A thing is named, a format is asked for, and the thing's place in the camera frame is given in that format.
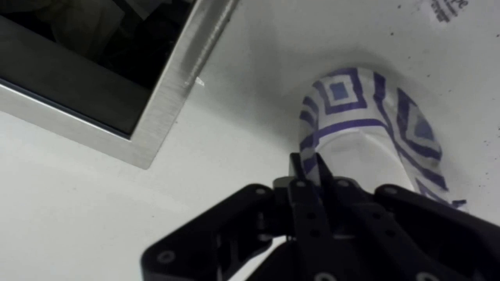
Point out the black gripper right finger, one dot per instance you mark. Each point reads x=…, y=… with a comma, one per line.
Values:
x=407, y=235

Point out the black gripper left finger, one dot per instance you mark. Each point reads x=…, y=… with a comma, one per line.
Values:
x=251, y=224

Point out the small steel framed trash opening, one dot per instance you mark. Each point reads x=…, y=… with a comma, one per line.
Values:
x=173, y=104

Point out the small printed paper scrap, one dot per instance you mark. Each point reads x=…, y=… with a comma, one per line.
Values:
x=449, y=9

